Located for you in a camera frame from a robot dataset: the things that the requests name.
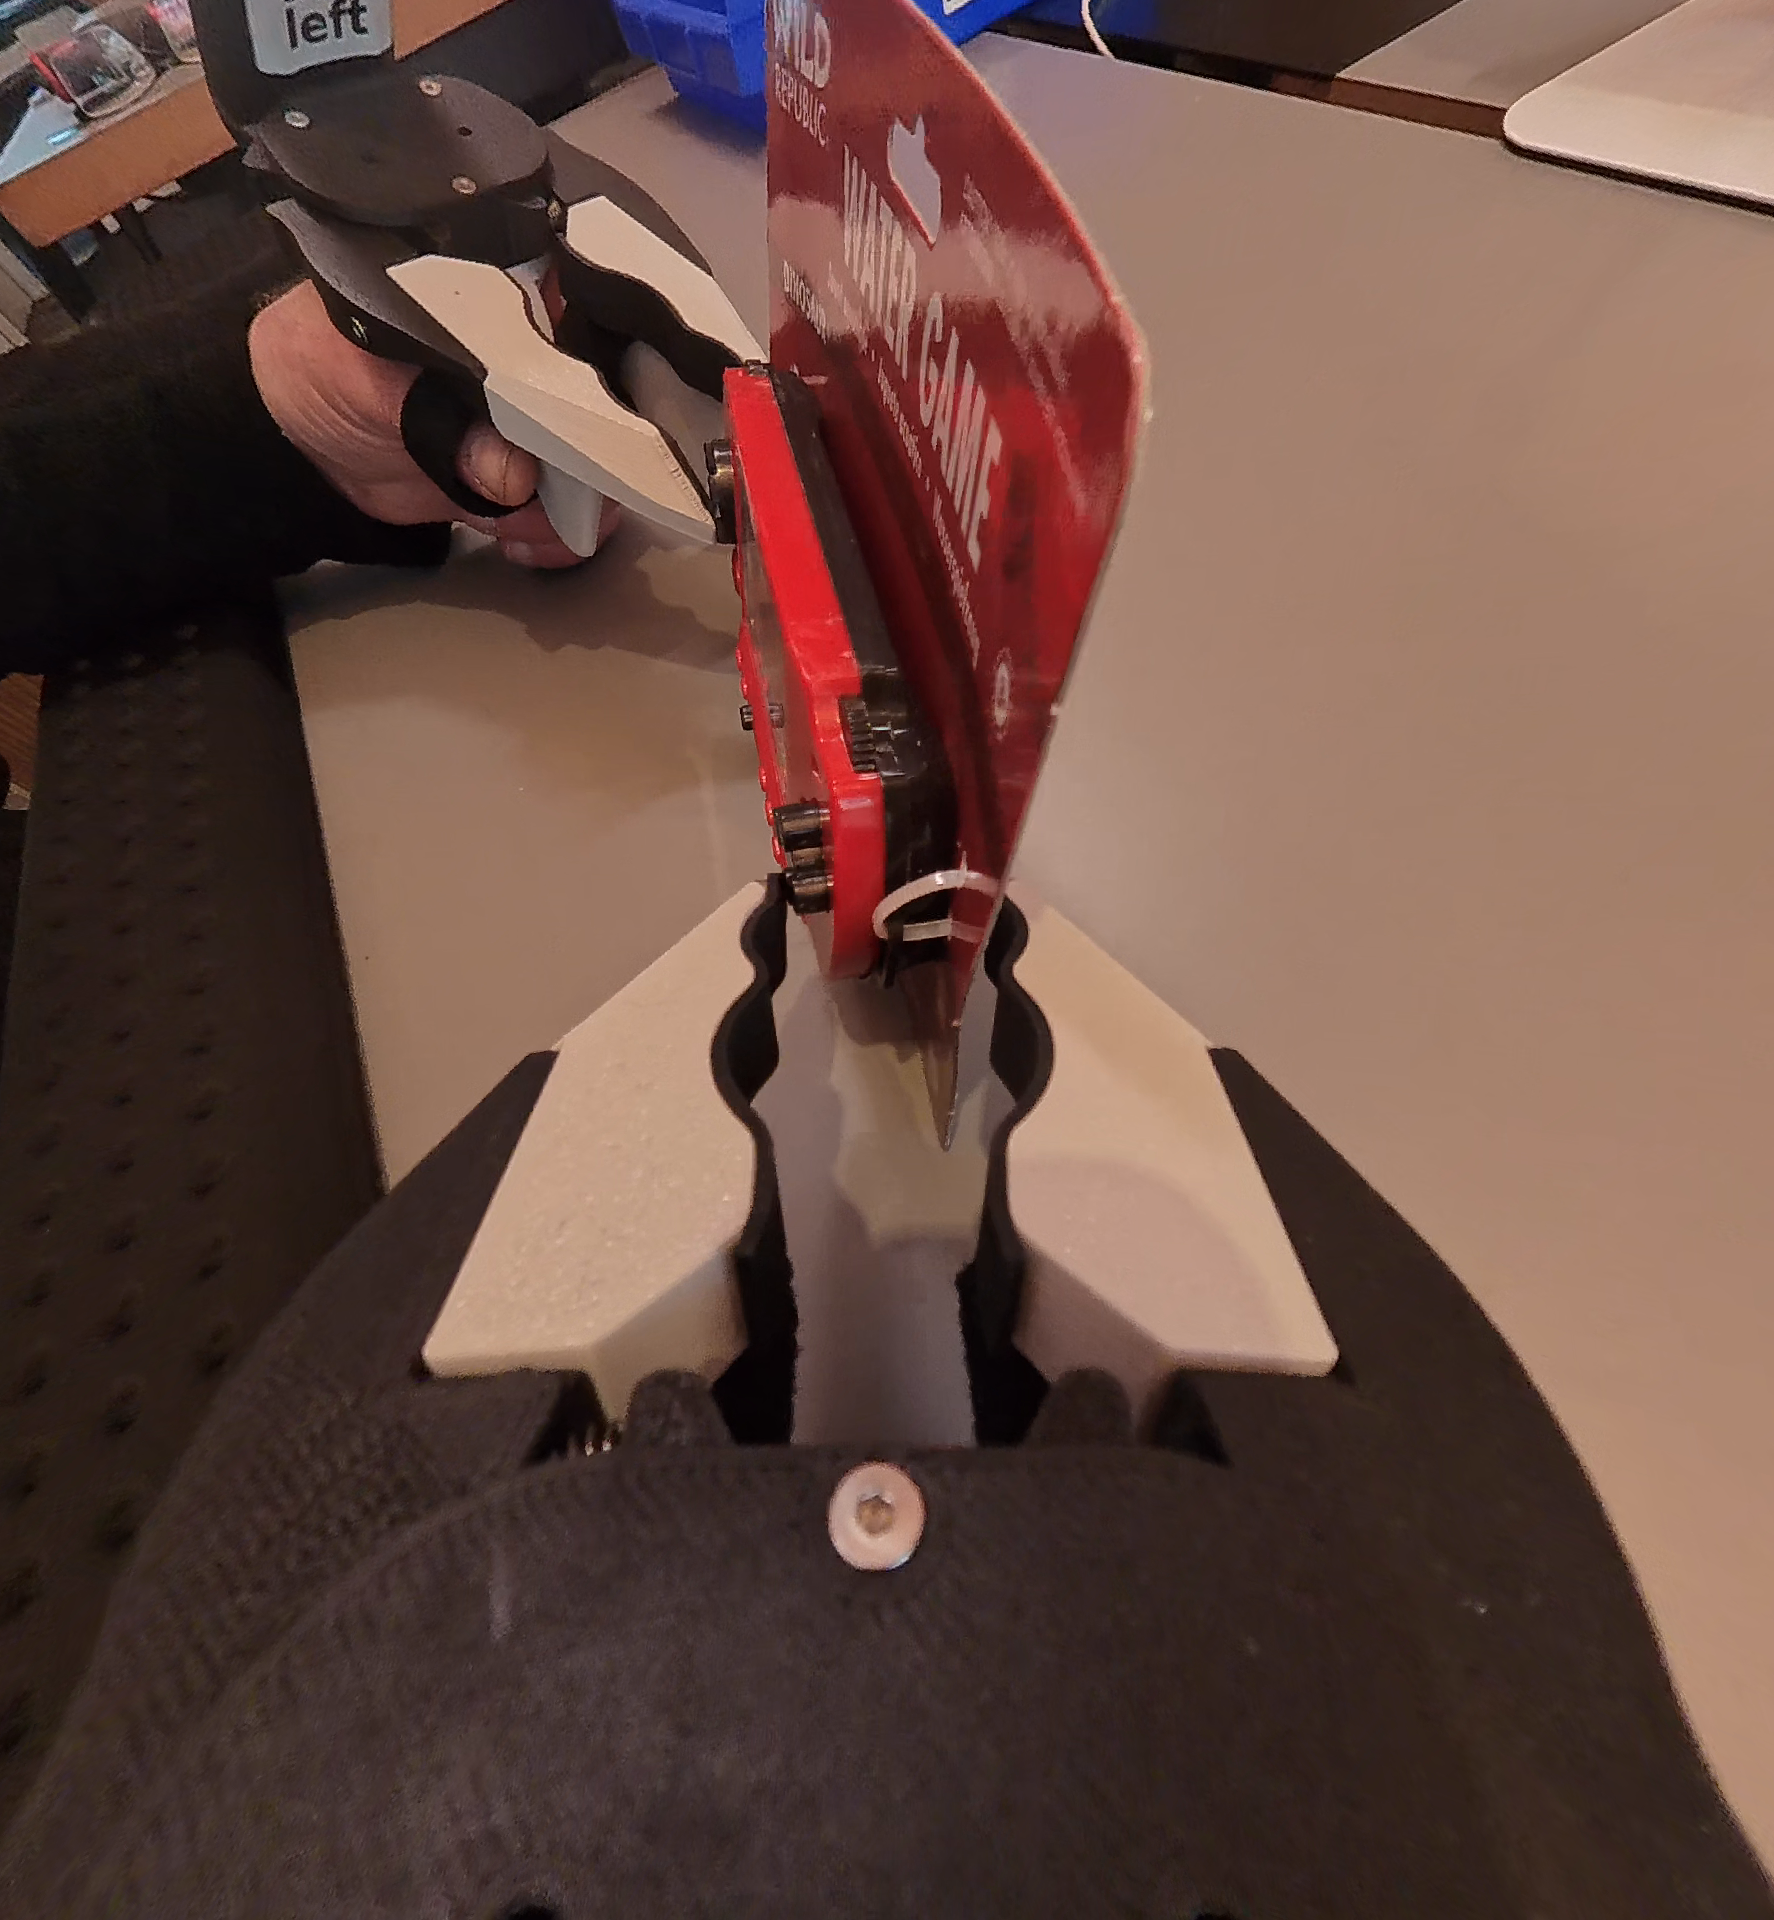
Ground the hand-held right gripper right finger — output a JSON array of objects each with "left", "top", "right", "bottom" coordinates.
[{"left": 953, "top": 899, "right": 1343, "bottom": 1449}]

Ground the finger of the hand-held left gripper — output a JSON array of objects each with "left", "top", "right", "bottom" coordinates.
[
  {"left": 544, "top": 196, "right": 772, "bottom": 400},
  {"left": 378, "top": 247, "right": 711, "bottom": 545}
]

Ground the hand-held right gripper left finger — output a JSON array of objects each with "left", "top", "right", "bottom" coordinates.
[{"left": 422, "top": 880, "right": 803, "bottom": 1449}]

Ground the red carded water game toy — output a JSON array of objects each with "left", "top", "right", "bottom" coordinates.
[{"left": 703, "top": 0, "right": 1147, "bottom": 1148}]

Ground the person's left forearm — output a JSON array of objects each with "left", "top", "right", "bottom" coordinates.
[{"left": 0, "top": 295, "right": 454, "bottom": 692}]

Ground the person's left hand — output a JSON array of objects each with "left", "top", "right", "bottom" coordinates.
[{"left": 248, "top": 285, "right": 624, "bottom": 568}]

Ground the blue plastic bin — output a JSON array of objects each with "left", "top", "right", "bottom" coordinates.
[{"left": 614, "top": 0, "right": 1092, "bottom": 134}]

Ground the wooden background desk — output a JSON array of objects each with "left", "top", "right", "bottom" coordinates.
[{"left": 0, "top": 0, "right": 516, "bottom": 247}]

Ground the white monitor stand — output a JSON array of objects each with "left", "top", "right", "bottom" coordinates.
[{"left": 1501, "top": 0, "right": 1774, "bottom": 237}]

